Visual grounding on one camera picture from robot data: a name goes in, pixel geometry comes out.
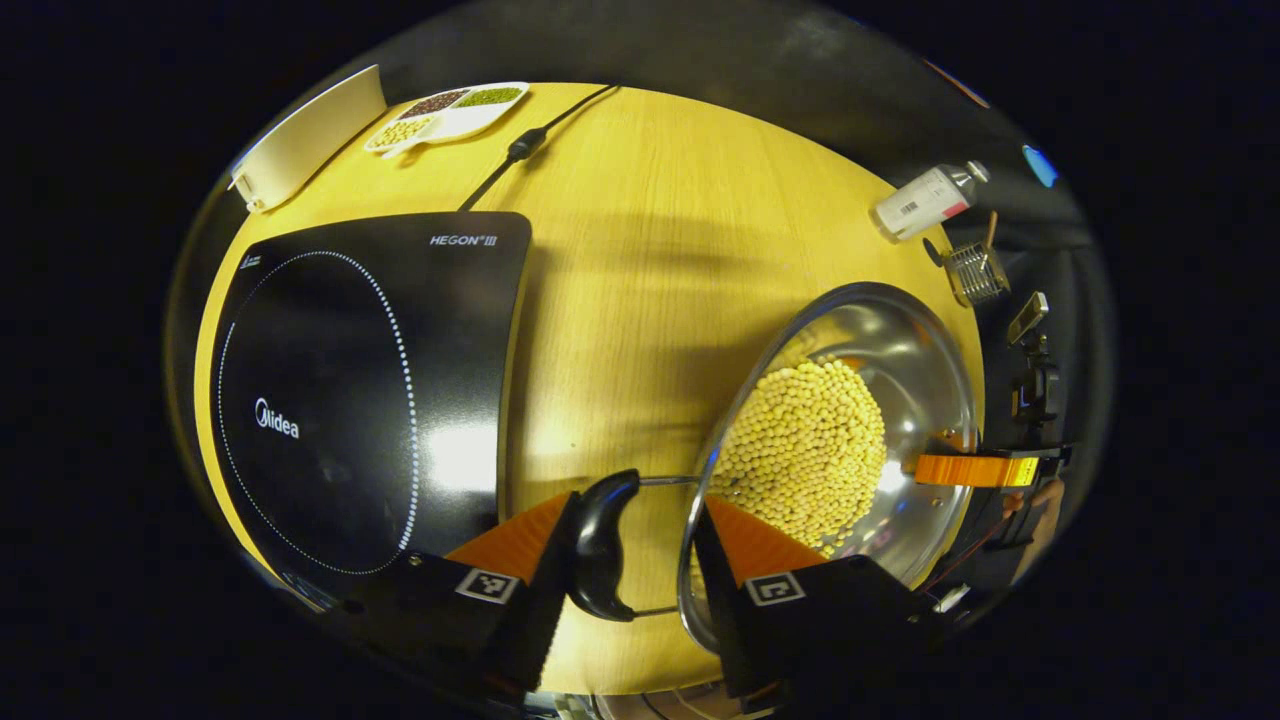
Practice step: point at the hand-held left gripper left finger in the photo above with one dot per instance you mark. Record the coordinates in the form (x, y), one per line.
(550, 600)

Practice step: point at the white bottle with pink label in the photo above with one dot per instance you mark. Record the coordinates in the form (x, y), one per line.
(925, 200)

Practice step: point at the black induction cooktop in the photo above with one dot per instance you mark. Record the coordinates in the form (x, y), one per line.
(340, 380)

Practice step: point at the small black round disc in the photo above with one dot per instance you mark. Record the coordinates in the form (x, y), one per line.
(932, 252)

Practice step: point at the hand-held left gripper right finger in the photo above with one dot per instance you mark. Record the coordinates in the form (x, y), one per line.
(725, 600)

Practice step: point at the pile of yellow soybeans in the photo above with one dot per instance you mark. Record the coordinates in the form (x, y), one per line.
(800, 450)

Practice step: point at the wooden stick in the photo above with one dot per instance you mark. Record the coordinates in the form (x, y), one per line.
(991, 230)

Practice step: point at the white box appliance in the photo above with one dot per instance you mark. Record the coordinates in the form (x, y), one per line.
(310, 135)

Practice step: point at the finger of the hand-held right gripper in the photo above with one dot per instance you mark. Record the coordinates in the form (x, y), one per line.
(970, 470)

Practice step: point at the white divided dish of beans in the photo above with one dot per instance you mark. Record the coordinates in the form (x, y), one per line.
(455, 122)

